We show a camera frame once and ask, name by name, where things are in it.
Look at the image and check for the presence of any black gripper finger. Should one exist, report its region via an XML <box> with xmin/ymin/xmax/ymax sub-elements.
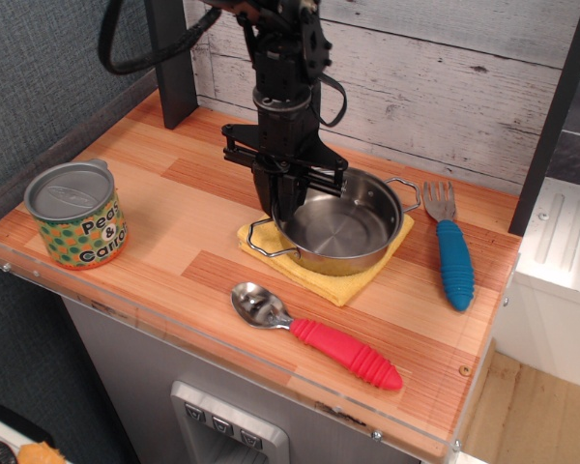
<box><xmin>274</xmin><ymin>175</ymin><xmax>308</xmax><ymax>221</ymax></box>
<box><xmin>251</xmin><ymin>161</ymin><xmax>276</xmax><ymax>216</ymax></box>

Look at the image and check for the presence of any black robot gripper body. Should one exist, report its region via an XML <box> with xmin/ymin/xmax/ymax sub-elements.
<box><xmin>222</xmin><ymin>91</ymin><xmax>348</xmax><ymax>196</ymax></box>

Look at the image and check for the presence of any stainless steel pot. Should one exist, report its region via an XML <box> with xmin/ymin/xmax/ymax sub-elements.
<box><xmin>246</xmin><ymin>168</ymin><xmax>421</xmax><ymax>276</ymax></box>

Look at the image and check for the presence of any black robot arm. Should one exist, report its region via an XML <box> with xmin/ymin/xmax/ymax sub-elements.
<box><xmin>210</xmin><ymin>1</ymin><xmax>348</xmax><ymax>220</ymax></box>

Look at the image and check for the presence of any peas and carrots can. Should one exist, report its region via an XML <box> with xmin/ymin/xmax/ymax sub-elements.
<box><xmin>24</xmin><ymin>159</ymin><xmax>129</xmax><ymax>271</ymax></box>

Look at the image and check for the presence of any yellow folded cloth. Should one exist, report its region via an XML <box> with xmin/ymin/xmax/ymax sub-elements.
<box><xmin>237</xmin><ymin>215</ymin><xmax>415</xmax><ymax>307</ymax></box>

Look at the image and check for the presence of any grey cabinet with dispenser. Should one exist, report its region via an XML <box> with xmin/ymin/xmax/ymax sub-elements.
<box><xmin>65</xmin><ymin>300</ymin><xmax>416</xmax><ymax>463</ymax></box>

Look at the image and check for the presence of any white toy sink unit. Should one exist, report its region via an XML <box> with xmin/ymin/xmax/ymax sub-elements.
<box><xmin>490</xmin><ymin>70</ymin><xmax>580</xmax><ymax>395</ymax></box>

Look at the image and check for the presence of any orange object at corner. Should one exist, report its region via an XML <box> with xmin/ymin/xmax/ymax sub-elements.
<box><xmin>16</xmin><ymin>442</ymin><xmax>67</xmax><ymax>464</ymax></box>

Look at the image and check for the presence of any spoon with red handle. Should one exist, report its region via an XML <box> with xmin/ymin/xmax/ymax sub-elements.
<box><xmin>231</xmin><ymin>282</ymin><xmax>403</xmax><ymax>391</ymax></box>

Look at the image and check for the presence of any fork with blue handle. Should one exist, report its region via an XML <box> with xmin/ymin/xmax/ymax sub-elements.
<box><xmin>422</xmin><ymin>182</ymin><xmax>475</xmax><ymax>312</ymax></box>

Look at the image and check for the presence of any dark right shelf post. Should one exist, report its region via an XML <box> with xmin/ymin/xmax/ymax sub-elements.
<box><xmin>508</xmin><ymin>18</ymin><xmax>580</xmax><ymax>237</ymax></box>

